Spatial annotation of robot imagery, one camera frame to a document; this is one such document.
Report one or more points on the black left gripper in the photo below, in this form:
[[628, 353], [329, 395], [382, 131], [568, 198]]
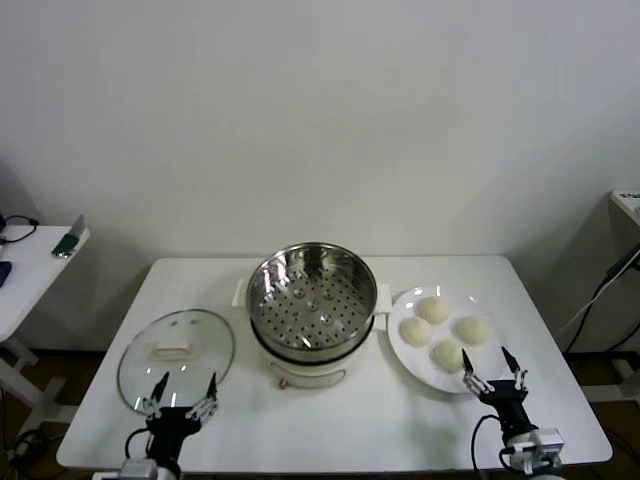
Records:
[[170, 430]]

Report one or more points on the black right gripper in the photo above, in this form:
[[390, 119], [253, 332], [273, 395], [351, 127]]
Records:
[[505, 400]]

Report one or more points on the white steamed baozi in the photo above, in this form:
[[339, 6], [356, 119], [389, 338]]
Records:
[[433, 310], [449, 356], [416, 331], [472, 330]]

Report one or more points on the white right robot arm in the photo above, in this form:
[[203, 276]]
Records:
[[520, 452]]

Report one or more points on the perforated steel steamer basket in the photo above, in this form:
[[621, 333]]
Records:
[[310, 280]]

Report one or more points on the white round plate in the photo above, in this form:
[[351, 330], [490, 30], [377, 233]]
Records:
[[480, 372]]

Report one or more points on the cream electric pot base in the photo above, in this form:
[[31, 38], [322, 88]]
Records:
[[305, 372]]

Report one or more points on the black plug adapter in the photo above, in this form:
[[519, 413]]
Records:
[[622, 262]]

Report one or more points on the white side table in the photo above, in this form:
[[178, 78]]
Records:
[[30, 280]]

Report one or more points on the green and grey small tool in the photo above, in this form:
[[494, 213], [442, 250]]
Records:
[[67, 242]]

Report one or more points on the dark blue object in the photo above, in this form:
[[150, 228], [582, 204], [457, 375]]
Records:
[[4, 274]]

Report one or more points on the white cabinet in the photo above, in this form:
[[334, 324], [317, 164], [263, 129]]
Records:
[[627, 200]]

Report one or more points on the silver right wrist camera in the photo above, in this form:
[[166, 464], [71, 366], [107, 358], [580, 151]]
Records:
[[549, 440]]

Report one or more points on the white base frame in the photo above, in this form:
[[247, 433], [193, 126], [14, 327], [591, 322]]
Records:
[[610, 375]]

